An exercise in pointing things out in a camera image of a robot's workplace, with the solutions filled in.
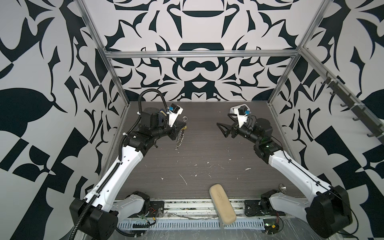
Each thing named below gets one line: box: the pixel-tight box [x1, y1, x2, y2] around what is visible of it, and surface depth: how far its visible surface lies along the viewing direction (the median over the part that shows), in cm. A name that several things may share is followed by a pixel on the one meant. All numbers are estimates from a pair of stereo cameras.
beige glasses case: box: [209, 183, 237, 226], surface depth 74 cm
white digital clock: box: [229, 103, 251, 115], surface depth 65 cm
